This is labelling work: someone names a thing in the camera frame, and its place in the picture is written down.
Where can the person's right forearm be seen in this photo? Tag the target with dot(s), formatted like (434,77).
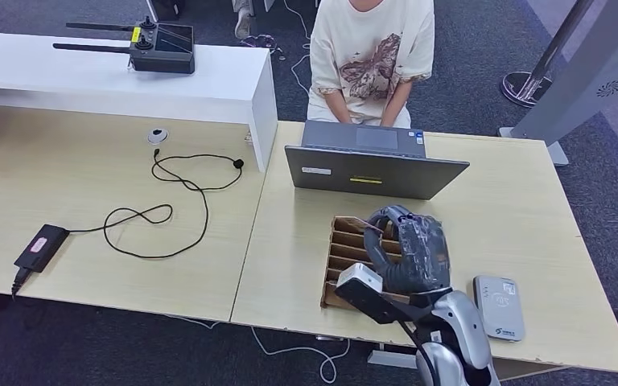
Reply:
(337,109)

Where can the yellow hotel key card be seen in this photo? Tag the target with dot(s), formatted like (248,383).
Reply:
(368,224)

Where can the white round desk grommet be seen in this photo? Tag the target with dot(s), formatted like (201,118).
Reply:
(157,137)

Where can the white desk shelf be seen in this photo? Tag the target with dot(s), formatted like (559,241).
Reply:
(101,80)

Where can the black box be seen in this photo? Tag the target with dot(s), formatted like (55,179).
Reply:
(168,8)

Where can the person's shoe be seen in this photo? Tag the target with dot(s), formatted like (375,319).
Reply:
(242,24)

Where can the grey laptop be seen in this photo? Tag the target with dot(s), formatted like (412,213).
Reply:
(373,176)

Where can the grey table foot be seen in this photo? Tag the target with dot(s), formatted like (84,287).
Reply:
(389,359)

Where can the wooden card organizer box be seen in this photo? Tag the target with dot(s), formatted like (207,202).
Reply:
(346,240)

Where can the black remote controller with antennas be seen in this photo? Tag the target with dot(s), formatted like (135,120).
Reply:
(162,56)

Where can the grey kiosk stand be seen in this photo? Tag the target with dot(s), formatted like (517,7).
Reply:
(581,80)

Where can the black power adapter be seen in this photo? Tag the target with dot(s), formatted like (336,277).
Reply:
(41,248)

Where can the person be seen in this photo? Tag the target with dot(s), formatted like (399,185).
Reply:
(370,32)

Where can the silver stanchion post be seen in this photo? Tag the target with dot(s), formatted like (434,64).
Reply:
(522,88)

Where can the person's left forearm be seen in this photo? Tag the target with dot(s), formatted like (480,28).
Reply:
(395,104)

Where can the grey card reader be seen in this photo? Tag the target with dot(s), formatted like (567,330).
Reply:
(498,309)

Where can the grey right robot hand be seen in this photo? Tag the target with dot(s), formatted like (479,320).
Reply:
(421,255)

